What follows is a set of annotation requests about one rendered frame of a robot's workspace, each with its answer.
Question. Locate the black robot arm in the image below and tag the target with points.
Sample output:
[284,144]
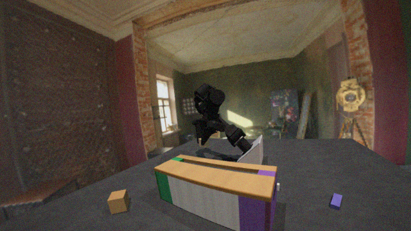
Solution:
[213,97]

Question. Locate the small purple block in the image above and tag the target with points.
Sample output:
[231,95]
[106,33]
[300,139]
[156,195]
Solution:
[336,201]

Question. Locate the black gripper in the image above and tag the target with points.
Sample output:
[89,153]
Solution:
[207,125]

